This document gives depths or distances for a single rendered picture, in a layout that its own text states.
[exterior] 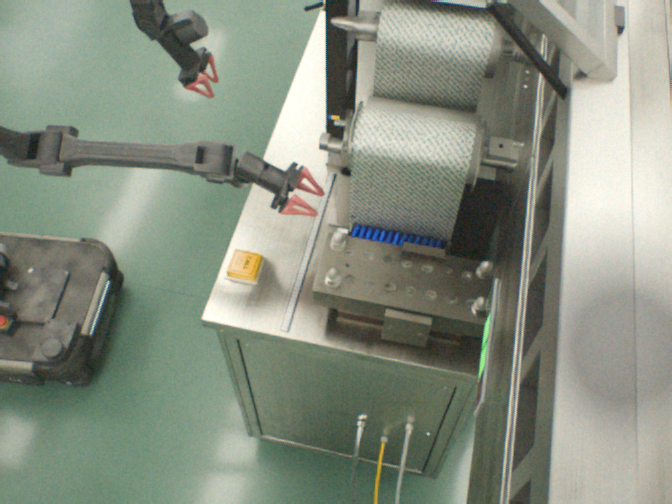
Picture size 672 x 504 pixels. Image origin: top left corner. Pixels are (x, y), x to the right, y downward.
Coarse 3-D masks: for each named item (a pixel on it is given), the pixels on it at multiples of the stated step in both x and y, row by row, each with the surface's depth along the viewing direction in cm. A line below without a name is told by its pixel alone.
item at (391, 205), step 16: (352, 176) 143; (368, 176) 141; (352, 192) 147; (368, 192) 146; (384, 192) 144; (400, 192) 143; (416, 192) 142; (432, 192) 141; (448, 192) 140; (352, 208) 152; (368, 208) 150; (384, 208) 149; (400, 208) 148; (416, 208) 146; (432, 208) 145; (448, 208) 144; (368, 224) 155; (384, 224) 154; (400, 224) 152; (416, 224) 151; (432, 224) 150; (448, 224) 148; (448, 240) 153
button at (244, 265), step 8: (232, 256) 164; (240, 256) 164; (248, 256) 164; (256, 256) 164; (232, 264) 162; (240, 264) 162; (248, 264) 162; (256, 264) 162; (232, 272) 161; (240, 272) 161; (248, 272) 161; (256, 272) 162; (248, 280) 162
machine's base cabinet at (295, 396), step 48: (240, 336) 160; (240, 384) 186; (288, 384) 178; (336, 384) 171; (384, 384) 164; (432, 384) 158; (288, 432) 211; (336, 432) 201; (384, 432) 191; (432, 432) 183
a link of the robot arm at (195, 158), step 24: (72, 144) 147; (96, 144) 146; (120, 144) 145; (144, 144) 145; (168, 144) 144; (192, 144) 143; (216, 144) 143; (48, 168) 147; (144, 168) 149; (168, 168) 147; (192, 168) 143; (216, 168) 142
